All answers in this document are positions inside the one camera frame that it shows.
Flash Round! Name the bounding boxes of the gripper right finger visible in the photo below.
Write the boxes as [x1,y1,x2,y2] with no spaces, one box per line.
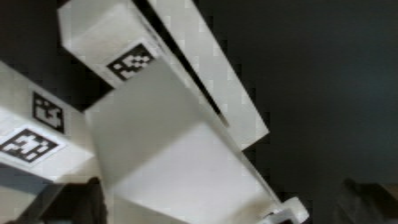
[333,179,398,224]

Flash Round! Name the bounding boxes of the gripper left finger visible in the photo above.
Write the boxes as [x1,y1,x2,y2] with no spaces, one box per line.
[13,177,109,224]

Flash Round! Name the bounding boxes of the white chair back part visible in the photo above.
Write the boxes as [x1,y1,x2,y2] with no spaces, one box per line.
[0,62,309,224]

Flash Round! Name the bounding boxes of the white chair leg with tag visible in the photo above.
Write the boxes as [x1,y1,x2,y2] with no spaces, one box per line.
[57,0,178,88]

